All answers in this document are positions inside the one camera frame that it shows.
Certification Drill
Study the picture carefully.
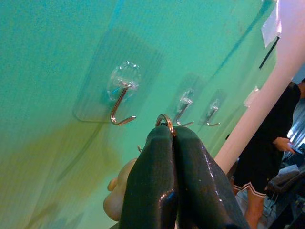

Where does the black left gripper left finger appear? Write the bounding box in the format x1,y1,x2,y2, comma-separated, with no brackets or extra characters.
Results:
118,125,180,229

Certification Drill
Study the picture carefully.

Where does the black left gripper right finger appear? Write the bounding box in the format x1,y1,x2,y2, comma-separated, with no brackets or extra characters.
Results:
173,125,250,229

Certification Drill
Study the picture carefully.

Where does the beige keychain charm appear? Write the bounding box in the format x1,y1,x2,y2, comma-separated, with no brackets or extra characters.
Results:
102,145,143,222

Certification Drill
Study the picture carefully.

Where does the metal key ring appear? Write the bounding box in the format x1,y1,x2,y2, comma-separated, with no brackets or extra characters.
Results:
155,114,177,137

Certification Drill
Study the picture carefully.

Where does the clear adhesive metal hook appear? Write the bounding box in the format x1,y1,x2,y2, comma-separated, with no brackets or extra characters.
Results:
199,89,227,127
171,73,205,127
72,30,165,126

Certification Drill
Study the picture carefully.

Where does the person in black shorts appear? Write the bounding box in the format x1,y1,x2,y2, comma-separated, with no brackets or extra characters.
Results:
232,78,305,229

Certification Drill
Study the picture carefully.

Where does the white tape piece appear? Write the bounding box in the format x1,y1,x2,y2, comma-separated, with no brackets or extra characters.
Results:
261,9,283,48
243,87,260,108

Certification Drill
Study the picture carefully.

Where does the black tape strip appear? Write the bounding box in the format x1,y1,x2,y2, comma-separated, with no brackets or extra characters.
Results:
258,35,281,70

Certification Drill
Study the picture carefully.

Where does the green wall board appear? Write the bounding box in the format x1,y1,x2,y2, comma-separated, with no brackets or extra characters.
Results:
0,0,281,229

